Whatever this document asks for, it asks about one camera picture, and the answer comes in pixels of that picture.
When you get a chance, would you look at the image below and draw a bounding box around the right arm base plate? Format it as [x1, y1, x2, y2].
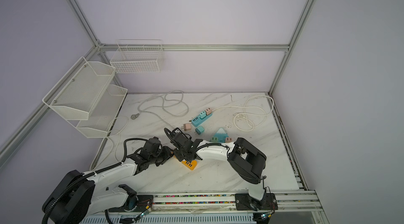
[235, 193, 278, 211]

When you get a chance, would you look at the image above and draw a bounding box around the white mesh shelf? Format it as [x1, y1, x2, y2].
[42, 57, 116, 120]
[76, 85, 127, 138]

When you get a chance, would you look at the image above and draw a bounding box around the white wire basket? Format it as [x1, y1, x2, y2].
[110, 39, 165, 73]

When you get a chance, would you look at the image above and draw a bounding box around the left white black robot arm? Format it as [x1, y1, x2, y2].
[42, 137, 174, 224]

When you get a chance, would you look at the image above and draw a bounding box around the blue power strip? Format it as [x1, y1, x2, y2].
[191, 113, 213, 127]

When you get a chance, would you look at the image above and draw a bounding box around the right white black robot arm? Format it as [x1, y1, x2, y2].
[164, 128, 267, 208]

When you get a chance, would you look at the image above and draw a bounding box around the teal triangular power strip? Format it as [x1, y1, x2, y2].
[213, 128, 230, 143]

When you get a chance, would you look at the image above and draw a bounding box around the white cable of blue strip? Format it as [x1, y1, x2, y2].
[210, 95, 275, 131]

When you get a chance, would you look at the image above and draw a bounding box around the black power strip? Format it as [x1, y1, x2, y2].
[171, 128, 184, 139]

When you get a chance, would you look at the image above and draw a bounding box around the aluminium mounting rail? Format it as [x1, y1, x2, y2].
[87, 190, 324, 216]

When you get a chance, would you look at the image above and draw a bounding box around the orange power strip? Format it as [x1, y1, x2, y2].
[181, 160, 197, 170]

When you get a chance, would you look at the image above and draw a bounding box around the green plug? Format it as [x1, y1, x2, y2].
[210, 137, 218, 143]

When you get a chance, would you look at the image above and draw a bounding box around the teal plug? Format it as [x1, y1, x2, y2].
[199, 111, 207, 119]
[195, 126, 205, 135]

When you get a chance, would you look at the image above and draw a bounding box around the upper white mesh shelf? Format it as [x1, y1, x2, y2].
[42, 57, 116, 120]

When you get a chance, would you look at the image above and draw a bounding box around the grey cable of black strip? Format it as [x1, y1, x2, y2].
[130, 90, 190, 130]

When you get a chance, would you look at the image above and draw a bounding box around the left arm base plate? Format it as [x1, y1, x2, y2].
[108, 195, 154, 212]

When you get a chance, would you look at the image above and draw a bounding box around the lower white mesh shelf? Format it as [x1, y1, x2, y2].
[76, 85, 127, 138]

